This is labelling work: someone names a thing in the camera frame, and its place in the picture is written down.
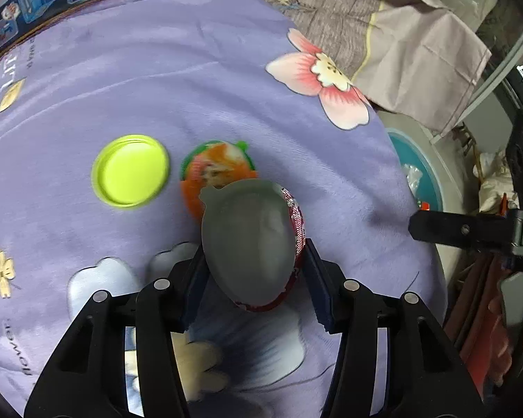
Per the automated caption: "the grey printed cloth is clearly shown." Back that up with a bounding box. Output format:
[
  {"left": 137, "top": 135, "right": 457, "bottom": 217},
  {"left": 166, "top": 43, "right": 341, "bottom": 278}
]
[{"left": 224, "top": 0, "right": 493, "bottom": 136}]

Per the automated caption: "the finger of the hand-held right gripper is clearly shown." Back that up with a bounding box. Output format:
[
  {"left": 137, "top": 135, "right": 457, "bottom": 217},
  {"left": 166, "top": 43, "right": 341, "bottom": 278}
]
[{"left": 408, "top": 209, "right": 517, "bottom": 251}]

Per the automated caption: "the blue toy box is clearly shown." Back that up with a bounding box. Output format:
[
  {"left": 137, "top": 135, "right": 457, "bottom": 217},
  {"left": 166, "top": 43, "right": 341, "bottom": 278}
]
[{"left": 0, "top": 0, "right": 99, "bottom": 64}]

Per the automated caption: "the purple floral blanket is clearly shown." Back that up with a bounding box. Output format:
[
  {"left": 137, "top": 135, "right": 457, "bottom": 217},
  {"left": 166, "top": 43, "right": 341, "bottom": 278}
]
[{"left": 0, "top": 0, "right": 447, "bottom": 418}]

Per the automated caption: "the orange and green snack packet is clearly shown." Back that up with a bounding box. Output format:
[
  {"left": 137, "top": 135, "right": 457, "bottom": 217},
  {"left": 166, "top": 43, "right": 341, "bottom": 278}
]
[{"left": 180, "top": 139, "right": 259, "bottom": 223}]

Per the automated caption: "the dark red cloth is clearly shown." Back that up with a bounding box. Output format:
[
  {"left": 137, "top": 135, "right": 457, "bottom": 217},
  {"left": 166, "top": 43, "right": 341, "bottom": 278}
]
[{"left": 444, "top": 253, "right": 512, "bottom": 388}]

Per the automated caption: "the white plastic bag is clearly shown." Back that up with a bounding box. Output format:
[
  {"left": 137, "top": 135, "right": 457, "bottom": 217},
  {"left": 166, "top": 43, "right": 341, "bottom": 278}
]
[{"left": 474, "top": 150, "right": 520, "bottom": 214}]

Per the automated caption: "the egg-shaped foil-lidded toy half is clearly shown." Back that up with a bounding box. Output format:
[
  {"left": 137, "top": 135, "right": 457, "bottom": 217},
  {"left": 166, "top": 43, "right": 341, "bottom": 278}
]
[{"left": 199, "top": 178, "right": 308, "bottom": 313}]

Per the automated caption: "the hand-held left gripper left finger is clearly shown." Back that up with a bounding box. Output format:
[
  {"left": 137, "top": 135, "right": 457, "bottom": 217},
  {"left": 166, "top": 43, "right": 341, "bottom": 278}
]
[{"left": 24, "top": 241, "right": 207, "bottom": 418}]

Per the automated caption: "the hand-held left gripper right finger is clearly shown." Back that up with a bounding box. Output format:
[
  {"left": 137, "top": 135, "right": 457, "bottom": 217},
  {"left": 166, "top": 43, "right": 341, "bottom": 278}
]
[{"left": 304, "top": 240, "right": 483, "bottom": 418}]

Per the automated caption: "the clear plastic wrapper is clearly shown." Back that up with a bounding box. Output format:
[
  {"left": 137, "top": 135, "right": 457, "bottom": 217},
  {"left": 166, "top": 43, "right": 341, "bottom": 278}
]
[{"left": 401, "top": 163, "right": 423, "bottom": 196}]

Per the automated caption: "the green plastic lid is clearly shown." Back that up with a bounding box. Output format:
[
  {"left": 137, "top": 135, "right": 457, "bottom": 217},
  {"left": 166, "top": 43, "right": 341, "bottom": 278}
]
[{"left": 91, "top": 135, "right": 171, "bottom": 209}]

